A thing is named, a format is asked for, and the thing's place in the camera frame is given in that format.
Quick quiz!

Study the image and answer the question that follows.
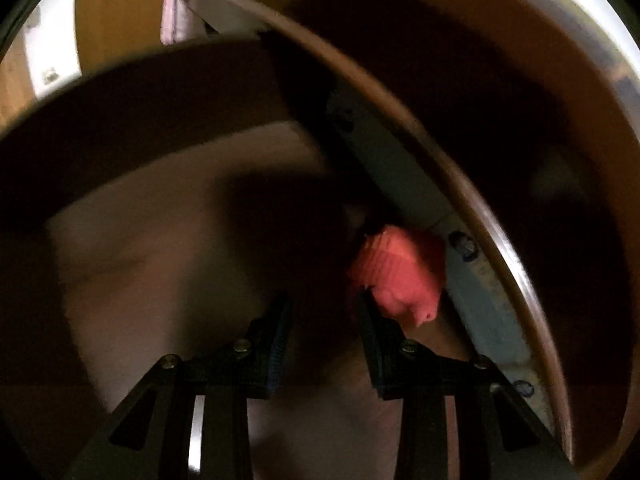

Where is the metal drawer slide rail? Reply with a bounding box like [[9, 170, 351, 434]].
[[325, 85, 543, 411]]

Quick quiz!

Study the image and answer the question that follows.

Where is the coral red underwear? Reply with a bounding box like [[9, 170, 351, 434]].
[[346, 224, 447, 327]]

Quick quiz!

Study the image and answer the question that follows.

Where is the brown wooden desk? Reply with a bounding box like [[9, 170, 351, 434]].
[[165, 0, 640, 480]]

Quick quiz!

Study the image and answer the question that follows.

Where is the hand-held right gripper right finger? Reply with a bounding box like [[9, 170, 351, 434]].
[[356, 292, 578, 480]]

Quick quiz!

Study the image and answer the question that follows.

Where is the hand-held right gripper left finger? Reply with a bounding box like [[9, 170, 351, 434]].
[[65, 291, 294, 480]]

